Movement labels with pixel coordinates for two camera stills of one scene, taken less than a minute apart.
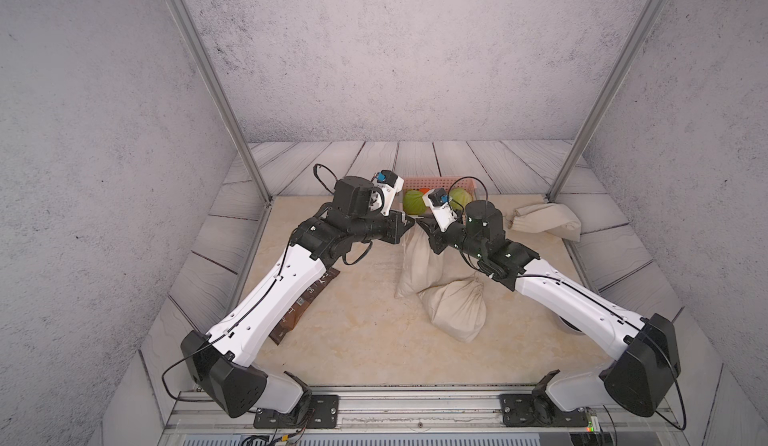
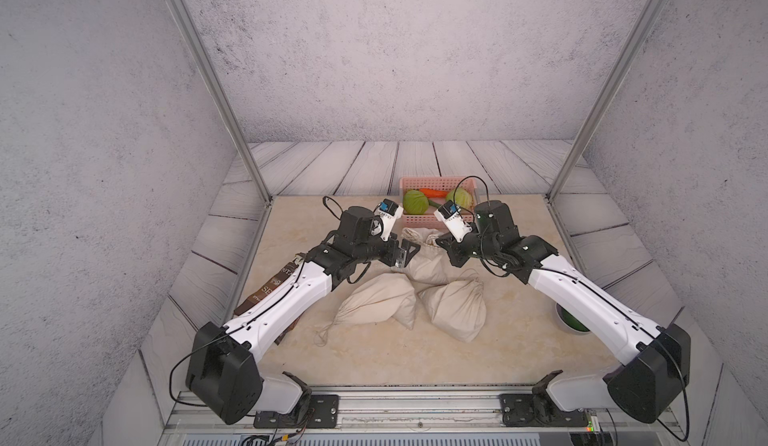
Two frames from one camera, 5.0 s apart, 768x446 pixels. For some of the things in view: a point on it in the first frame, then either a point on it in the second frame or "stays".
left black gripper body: [381, 227] -> [384, 251]
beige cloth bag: [549, 218] -> [431, 263]
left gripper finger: [406, 225] -> [414, 249]
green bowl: [569, 324] stays
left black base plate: [316, 411] stays
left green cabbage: [413, 203] stays
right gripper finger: [429, 226] -> [446, 242]
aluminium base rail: [424, 411] stays
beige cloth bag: [422, 267] -> [381, 295]
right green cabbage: [461, 196] stays
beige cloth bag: [457, 307] stays
